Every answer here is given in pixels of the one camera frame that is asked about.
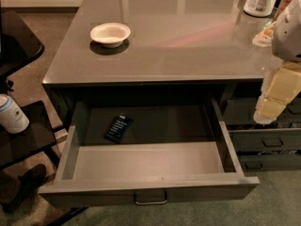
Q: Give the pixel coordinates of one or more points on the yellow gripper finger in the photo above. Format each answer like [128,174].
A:
[267,111]
[285,84]

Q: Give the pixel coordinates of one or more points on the dark blue rxbar wrapper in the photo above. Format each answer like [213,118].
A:
[118,128]

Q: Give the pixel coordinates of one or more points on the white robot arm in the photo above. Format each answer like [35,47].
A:
[286,40]

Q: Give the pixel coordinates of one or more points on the grey middle right drawer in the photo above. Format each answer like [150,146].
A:
[257,140]

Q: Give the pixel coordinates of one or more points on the grey lower right drawer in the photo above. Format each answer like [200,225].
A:
[266,162]

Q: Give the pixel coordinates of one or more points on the open grey top drawer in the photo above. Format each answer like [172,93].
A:
[185,150]

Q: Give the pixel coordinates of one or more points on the grey cabinet counter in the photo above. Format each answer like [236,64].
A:
[179,52]

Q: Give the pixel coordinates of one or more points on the white plastic bottle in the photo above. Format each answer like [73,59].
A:
[259,8]

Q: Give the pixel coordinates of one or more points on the white paper bowl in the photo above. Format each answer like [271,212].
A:
[110,35]

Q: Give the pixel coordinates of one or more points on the metal drawer handle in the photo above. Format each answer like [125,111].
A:
[150,197]

